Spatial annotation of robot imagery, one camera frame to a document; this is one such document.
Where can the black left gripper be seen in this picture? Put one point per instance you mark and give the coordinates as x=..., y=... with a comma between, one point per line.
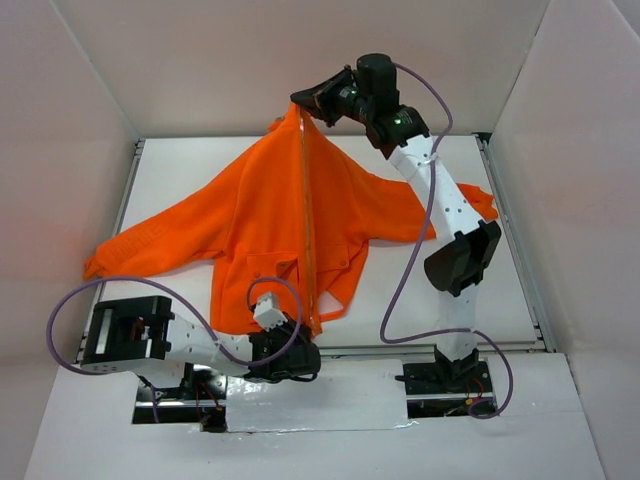
x=298, y=335

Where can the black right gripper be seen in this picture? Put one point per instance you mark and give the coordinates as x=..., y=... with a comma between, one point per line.
x=322, y=98

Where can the orange zip-up jacket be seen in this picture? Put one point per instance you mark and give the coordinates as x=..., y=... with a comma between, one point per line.
x=293, y=214

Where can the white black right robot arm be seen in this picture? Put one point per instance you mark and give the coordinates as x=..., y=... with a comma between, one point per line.
x=468, y=242

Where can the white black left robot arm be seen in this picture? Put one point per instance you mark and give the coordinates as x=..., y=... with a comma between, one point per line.
x=143, y=335

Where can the white foam cover panel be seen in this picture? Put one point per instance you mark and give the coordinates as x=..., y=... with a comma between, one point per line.
x=347, y=395

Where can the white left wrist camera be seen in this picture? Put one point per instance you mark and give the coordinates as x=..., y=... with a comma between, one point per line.
x=267, y=313

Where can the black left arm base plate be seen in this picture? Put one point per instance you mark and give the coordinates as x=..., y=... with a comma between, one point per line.
x=199, y=399

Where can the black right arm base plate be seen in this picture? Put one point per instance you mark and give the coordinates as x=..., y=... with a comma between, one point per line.
x=428, y=397

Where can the aluminium table frame rail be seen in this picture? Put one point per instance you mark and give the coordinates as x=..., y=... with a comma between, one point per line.
x=166, y=171

